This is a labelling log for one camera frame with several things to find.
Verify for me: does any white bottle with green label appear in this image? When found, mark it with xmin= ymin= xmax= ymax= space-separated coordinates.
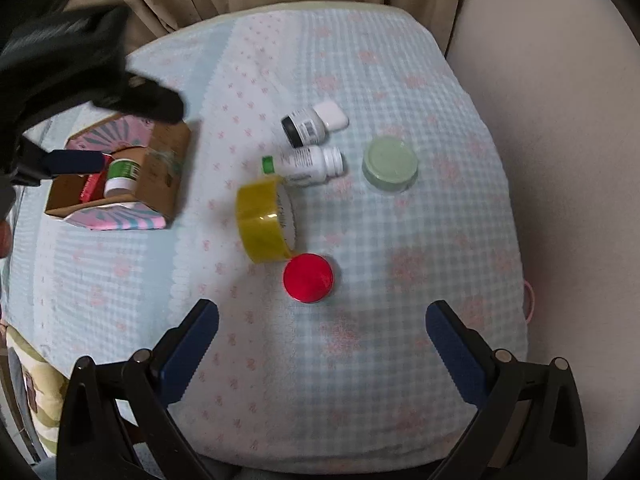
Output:
xmin=261 ymin=146 xmax=345 ymax=187

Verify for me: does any light blue checked blanket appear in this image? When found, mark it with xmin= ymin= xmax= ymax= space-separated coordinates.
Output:
xmin=0 ymin=4 xmax=532 ymax=475

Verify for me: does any red round lid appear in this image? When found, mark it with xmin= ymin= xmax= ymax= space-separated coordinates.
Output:
xmin=282 ymin=253 xmax=335 ymax=304

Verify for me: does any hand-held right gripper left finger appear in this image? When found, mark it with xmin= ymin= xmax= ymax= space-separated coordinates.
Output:
xmin=56 ymin=299 xmax=221 ymax=480

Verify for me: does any cardboard box with pink print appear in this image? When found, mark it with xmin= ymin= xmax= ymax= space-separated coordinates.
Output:
xmin=44 ymin=112 xmax=193 ymax=232

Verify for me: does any white bottle with green band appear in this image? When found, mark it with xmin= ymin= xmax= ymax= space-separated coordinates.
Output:
xmin=103 ymin=158 xmax=144 ymax=199

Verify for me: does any yellow tape roll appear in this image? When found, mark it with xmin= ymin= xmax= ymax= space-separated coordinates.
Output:
xmin=235 ymin=177 xmax=300 ymax=265

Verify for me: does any white bottle with black cap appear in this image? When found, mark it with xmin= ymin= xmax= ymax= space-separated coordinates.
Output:
xmin=281 ymin=101 xmax=349 ymax=149

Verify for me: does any pale green round jar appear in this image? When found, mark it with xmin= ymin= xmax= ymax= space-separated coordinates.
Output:
xmin=362 ymin=137 xmax=419 ymax=193

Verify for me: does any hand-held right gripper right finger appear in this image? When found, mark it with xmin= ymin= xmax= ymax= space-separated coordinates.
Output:
xmin=425 ymin=300 xmax=589 ymax=480

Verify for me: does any yellow green patterned cloth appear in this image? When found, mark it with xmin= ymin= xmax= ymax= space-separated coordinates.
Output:
xmin=0 ymin=325 xmax=71 ymax=463

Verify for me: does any cream cushion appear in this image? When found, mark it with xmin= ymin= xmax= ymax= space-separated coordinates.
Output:
xmin=445 ymin=0 xmax=640 ymax=411

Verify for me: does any pink cord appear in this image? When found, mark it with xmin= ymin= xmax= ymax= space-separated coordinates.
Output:
xmin=522 ymin=280 xmax=537 ymax=324

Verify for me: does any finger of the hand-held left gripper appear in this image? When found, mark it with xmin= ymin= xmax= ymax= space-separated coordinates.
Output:
xmin=11 ymin=139 xmax=114 ymax=187
xmin=95 ymin=72 xmax=186 ymax=125

